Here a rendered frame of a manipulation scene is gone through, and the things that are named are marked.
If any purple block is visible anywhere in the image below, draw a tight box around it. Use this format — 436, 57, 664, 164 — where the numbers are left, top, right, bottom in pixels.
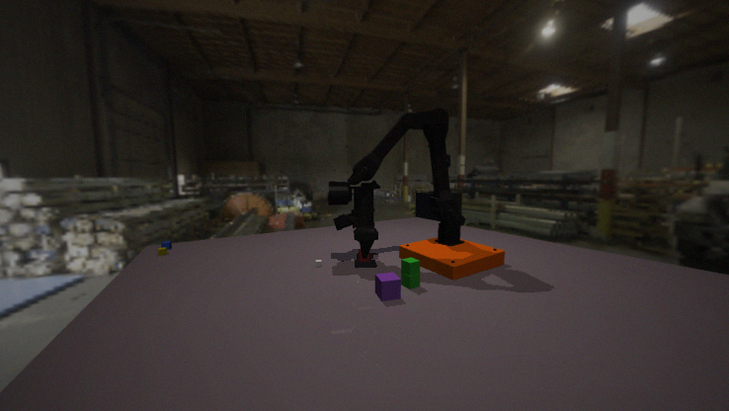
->
375, 273, 401, 301

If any green block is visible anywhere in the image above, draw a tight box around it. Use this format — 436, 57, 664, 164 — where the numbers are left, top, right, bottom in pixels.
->
401, 273, 420, 289
401, 258, 420, 277

